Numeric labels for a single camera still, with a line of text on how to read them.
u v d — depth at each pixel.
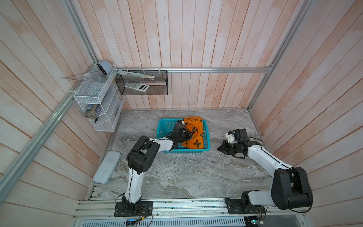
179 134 0.78
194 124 0.92
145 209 0.73
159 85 1.07
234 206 0.73
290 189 0.42
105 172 0.84
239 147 0.65
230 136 0.83
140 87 0.98
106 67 0.85
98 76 0.87
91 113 0.76
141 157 0.55
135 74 0.90
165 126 1.04
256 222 0.70
